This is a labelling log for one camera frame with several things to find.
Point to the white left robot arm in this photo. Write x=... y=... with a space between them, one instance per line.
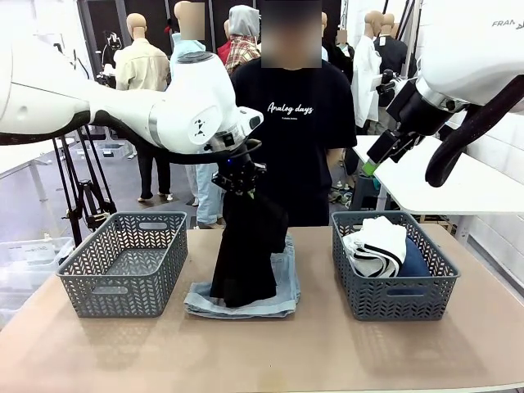
x=184 y=106

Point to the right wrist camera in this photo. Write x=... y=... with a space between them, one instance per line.
x=389 y=82

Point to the mannequin in black coat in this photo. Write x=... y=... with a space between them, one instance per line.
x=341 y=57

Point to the mannequin in red top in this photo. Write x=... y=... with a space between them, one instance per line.
x=224 y=53

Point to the light blue denim shorts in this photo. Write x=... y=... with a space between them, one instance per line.
x=282 y=286

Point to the clear plastic storage box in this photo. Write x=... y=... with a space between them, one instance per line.
x=28 y=254

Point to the person in black t-shirt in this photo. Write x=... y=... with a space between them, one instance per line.
x=294 y=135

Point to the black camera tripod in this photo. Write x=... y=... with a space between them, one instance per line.
x=75 y=229

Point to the clear floor storage bin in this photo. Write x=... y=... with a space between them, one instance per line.
x=110 y=150

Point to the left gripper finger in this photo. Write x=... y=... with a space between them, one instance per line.
x=242 y=193
x=252 y=193

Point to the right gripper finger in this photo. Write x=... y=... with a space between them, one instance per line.
x=405 y=145
x=380 y=149

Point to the mannequin in cream shirt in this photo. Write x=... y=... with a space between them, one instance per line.
x=141 y=65

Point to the white top with black trim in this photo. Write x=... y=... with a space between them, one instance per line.
x=376 y=245

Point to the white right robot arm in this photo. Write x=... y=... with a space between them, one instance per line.
x=471 y=49

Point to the white rectangular table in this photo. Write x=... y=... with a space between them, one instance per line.
x=24 y=153
x=450 y=196

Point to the dark grey crate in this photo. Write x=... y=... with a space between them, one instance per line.
x=366 y=192

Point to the mannequin in white shirt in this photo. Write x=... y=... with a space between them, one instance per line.
x=364 y=73

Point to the mannequin in light blue fleece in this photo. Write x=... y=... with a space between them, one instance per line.
x=206 y=192

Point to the black garment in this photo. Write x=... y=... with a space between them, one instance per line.
x=245 y=254

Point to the grey plastic lattice basket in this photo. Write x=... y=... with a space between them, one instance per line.
x=123 y=266
x=393 y=299

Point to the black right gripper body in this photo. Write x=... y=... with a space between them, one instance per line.
x=409 y=108

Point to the dark blue jeans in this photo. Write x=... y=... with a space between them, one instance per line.
x=413 y=262

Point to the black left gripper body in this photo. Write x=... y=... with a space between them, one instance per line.
x=239 y=172

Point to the mannequin in plaid hooded shirt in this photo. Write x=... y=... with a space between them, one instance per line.
x=241 y=49

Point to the mannequin in black shirt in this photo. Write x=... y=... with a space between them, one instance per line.
x=395 y=49

